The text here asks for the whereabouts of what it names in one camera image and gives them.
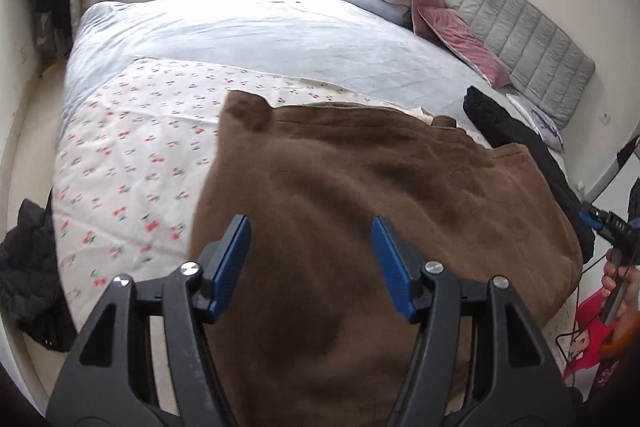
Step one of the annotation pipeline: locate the folded light blue blanket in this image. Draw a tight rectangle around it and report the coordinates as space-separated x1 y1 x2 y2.
341 0 411 28

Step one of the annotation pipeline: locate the person right hand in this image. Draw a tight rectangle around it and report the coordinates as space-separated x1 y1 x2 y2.
600 248 639 326

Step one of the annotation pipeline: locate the black jacket on floor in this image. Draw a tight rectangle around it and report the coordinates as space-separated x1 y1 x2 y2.
0 199 77 353

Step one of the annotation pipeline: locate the light blue bed cover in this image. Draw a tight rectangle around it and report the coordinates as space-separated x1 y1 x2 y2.
61 0 518 124

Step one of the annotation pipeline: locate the cherry print bed sheet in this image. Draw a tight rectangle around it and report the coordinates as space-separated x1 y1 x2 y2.
51 56 402 333

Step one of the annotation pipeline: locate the black garment on bed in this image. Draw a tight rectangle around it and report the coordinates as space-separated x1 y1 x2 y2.
463 87 594 263

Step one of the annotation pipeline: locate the grey padded headboard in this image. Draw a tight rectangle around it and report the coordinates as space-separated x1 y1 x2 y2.
444 0 596 128

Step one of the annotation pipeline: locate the brown fleece-collared jacket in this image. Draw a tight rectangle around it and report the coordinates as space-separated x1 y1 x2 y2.
188 89 585 427

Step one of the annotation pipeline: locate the printed grey pillow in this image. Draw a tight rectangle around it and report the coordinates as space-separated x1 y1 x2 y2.
506 93 565 153

